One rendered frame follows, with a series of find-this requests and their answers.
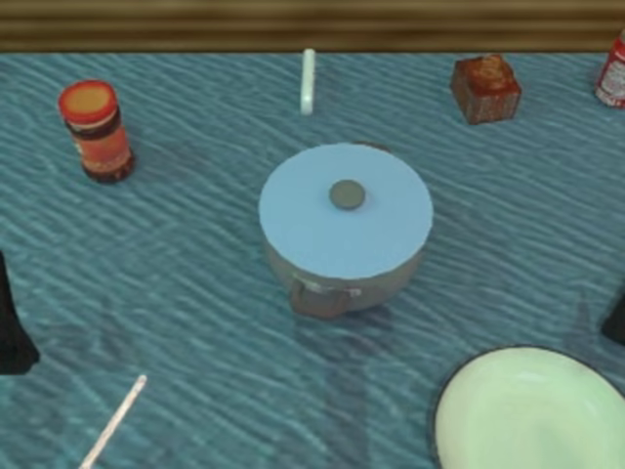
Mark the pale green plate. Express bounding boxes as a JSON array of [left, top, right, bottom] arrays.
[[431, 344, 625, 469]]

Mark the brown red seasoning box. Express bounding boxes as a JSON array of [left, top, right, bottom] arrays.
[[449, 53, 523, 126]]

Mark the grey pot with blue lid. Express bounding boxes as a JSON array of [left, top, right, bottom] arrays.
[[257, 141, 436, 318]]

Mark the red-lidded brown jar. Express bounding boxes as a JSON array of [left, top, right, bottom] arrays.
[[57, 79, 137, 186]]

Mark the white short stick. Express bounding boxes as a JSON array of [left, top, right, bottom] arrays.
[[299, 48, 317, 117]]

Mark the white thin long stick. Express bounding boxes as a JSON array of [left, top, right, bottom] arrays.
[[77, 373, 148, 469]]

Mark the red white can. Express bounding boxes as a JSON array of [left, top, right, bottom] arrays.
[[593, 27, 625, 110]]

